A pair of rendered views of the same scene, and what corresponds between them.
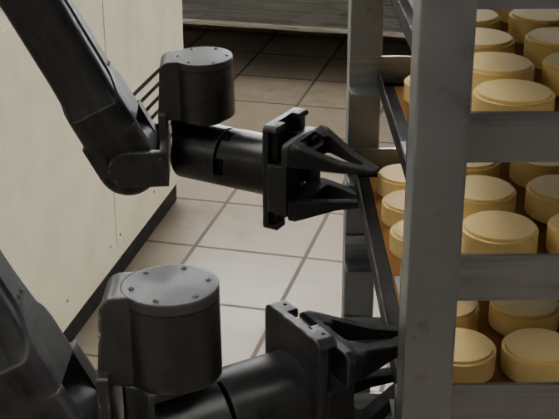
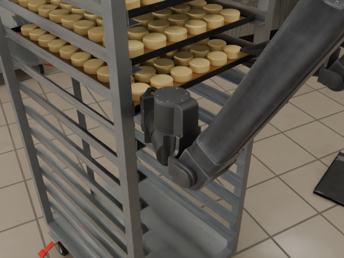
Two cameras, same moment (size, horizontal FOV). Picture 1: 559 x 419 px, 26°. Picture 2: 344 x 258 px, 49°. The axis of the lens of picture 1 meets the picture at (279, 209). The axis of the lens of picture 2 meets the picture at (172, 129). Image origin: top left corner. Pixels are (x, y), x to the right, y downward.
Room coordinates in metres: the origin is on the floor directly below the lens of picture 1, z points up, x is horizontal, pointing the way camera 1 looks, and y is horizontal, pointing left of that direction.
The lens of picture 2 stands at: (1.43, 0.45, 1.35)
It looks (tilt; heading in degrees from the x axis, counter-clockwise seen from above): 35 degrees down; 228
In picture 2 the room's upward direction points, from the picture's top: straight up
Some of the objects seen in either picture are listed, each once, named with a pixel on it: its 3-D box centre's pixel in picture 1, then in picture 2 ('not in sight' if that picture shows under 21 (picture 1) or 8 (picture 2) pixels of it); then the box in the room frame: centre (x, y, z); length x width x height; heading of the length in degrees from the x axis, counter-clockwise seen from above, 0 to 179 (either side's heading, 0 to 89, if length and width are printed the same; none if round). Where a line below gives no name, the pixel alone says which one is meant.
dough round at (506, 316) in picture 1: (523, 313); (199, 51); (0.77, -0.18, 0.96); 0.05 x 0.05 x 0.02
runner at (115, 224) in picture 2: not in sight; (82, 190); (1.06, -0.38, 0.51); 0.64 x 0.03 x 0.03; 91
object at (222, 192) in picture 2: not in sight; (172, 158); (0.67, -0.39, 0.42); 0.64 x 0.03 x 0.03; 91
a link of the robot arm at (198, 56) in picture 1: (171, 113); (183, 134); (1.09, 0.10, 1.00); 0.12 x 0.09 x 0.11; 93
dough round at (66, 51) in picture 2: not in sight; (69, 52); (1.02, -0.40, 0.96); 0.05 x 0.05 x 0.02
